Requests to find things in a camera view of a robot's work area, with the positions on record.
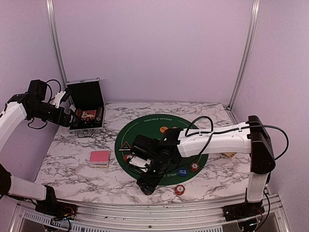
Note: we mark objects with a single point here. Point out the front aluminium rail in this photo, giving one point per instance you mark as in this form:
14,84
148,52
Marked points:
200,216

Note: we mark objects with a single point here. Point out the blue small blind button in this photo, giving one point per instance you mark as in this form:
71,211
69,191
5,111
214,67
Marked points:
183,172

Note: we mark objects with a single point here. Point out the triangular all in button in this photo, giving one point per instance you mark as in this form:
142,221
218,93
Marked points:
125,147

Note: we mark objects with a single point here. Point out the woven bamboo tray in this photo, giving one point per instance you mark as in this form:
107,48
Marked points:
229,154

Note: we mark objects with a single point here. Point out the red backed card deck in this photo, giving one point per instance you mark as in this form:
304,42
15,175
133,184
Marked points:
99,157

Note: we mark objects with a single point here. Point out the aluminium poker case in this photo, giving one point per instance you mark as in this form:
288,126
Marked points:
86,95

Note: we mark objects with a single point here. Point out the boxed card deck in case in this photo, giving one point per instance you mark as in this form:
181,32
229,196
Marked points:
88,115

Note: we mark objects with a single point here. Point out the red chip stack front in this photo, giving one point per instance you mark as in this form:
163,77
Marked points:
179,190

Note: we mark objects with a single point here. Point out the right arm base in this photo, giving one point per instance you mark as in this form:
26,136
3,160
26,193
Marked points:
242,210

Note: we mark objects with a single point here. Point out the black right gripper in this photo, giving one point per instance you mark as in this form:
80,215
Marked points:
146,182

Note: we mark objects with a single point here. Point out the left aluminium frame post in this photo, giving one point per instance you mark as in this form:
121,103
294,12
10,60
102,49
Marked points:
56,44

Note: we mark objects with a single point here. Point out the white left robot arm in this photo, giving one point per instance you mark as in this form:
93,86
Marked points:
28,106

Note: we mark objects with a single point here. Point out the right aluminium frame post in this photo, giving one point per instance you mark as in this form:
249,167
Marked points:
246,53

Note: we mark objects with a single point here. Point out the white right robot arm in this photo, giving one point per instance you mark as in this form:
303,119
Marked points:
248,137

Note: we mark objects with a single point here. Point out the dark chip row in case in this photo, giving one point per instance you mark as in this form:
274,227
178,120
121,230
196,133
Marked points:
98,116

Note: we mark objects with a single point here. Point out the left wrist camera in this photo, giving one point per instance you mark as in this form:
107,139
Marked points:
60,97

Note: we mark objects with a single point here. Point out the orange big blind button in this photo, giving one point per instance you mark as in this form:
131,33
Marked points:
163,129

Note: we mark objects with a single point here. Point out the round green poker mat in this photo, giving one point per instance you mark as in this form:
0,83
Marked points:
149,126

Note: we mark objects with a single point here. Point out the aluminium frame post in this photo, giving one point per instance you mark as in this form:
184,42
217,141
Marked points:
246,53
56,44

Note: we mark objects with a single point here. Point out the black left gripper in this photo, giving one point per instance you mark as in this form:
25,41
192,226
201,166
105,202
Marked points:
63,121

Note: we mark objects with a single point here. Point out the blue card box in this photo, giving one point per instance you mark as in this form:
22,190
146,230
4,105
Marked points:
99,165

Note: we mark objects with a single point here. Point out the orange chip row in case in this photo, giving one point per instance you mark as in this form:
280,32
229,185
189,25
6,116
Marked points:
79,113

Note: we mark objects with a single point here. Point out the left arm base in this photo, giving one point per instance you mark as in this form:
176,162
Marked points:
58,210

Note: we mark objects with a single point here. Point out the red chip stack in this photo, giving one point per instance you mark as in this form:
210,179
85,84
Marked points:
194,167
127,158
179,190

